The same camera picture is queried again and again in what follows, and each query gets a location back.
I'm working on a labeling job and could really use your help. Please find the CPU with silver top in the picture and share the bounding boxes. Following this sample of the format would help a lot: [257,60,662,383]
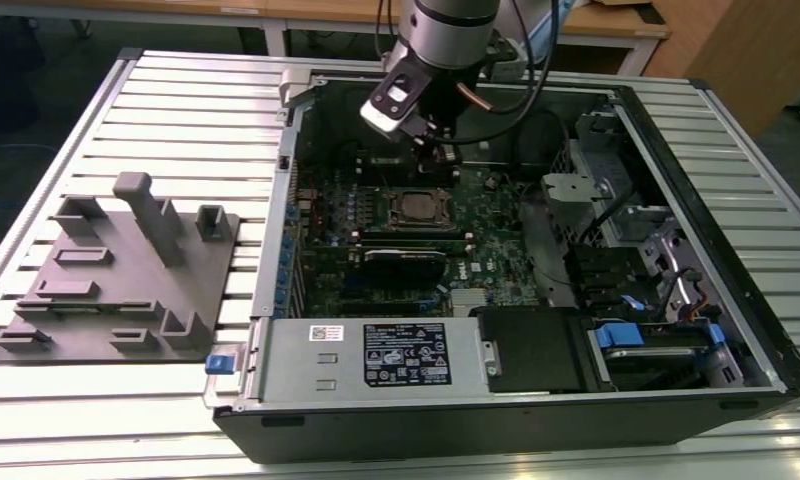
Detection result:
[400,192,441,221]

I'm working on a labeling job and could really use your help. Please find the metal socket cover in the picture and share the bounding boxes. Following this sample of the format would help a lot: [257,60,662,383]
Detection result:
[387,187,460,231]

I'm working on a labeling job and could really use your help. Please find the grey plastic case hinge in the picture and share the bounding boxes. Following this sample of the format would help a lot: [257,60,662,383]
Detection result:
[277,68,323,109]

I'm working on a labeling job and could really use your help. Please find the silver perforated drive cage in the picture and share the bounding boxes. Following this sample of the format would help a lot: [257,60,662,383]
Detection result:
[549,112,642,241]

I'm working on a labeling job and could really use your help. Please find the wooden desk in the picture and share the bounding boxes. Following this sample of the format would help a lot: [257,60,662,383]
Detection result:
[0,0,672,76]

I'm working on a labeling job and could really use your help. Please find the grey flat support bar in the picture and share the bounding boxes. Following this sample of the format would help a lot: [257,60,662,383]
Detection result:
[516,197,579,309]

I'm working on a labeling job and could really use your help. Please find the green motherboard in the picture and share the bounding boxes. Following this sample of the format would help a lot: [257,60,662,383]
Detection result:
[291,167,565,320]

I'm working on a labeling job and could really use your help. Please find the black graphics card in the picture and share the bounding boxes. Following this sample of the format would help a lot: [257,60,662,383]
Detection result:
[363,247,449,294]

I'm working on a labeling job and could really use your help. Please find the silver chipset heatsink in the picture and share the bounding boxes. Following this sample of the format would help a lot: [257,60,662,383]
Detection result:
[449,287,492,309]

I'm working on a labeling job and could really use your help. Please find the black fan housing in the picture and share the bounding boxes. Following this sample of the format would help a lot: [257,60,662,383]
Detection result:
[564,244,656,309]

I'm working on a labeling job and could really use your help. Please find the wooden cabinet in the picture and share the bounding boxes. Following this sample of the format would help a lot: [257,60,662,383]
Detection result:
[643,0,800,139]

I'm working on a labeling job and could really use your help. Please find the hard disk in blue carrier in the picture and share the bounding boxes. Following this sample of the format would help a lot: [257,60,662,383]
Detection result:
[592,322,727,392]

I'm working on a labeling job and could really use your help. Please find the silver power supply unit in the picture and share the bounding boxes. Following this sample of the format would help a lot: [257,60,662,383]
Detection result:
[256,317,492,402]

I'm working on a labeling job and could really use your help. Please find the grey parts rack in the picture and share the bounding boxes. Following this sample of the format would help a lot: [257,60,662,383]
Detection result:
[0,171,243,362]

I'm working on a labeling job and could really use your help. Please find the black office chair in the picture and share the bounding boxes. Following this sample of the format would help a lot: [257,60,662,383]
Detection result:
[0,14,48,134]

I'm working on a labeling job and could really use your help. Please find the black PC case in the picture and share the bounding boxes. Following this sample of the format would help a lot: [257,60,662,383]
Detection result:
[203,67,800,464]

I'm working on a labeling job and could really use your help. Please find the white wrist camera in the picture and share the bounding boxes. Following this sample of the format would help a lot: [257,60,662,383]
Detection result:
[359,58,435,134]

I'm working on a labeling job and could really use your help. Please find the thick black cable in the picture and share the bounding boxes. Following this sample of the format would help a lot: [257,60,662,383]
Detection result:
[511,107,569,167]

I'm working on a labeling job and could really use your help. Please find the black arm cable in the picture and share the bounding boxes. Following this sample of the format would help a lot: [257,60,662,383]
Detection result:
[439,0,565,146]

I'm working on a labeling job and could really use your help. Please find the silver metal bracket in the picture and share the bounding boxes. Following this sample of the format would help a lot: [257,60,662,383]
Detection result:
[540,172,612,219]

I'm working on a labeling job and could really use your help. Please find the coloured power wires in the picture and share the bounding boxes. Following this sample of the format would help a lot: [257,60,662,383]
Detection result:
[678,293,716,322]

